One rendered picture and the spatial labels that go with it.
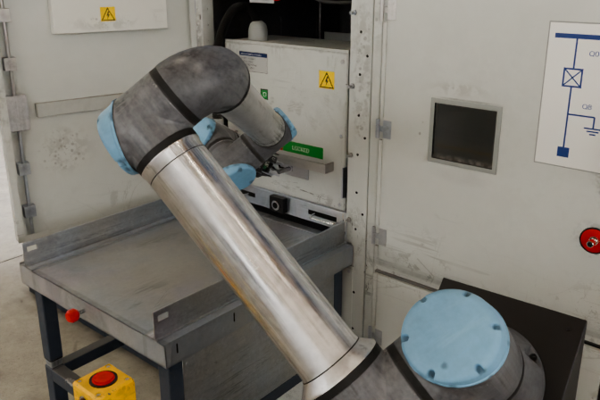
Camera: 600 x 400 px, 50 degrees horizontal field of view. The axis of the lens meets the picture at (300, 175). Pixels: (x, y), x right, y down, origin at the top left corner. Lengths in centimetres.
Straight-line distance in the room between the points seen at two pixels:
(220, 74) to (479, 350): 58
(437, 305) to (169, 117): 51
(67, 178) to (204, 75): 108
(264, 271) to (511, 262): 76
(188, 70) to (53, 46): 98
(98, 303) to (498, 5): 114
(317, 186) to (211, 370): 66
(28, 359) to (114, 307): 154
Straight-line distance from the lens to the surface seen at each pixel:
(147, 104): 106
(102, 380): 125
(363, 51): 171
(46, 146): 204
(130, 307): 160
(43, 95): 201
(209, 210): 102
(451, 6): 155
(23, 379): 299
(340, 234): 186
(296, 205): 201
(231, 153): 161
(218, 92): 107
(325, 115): 187
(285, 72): 195
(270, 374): 178
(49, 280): 178
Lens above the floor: 160
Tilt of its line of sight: 18 degrees down
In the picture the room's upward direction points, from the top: straight up
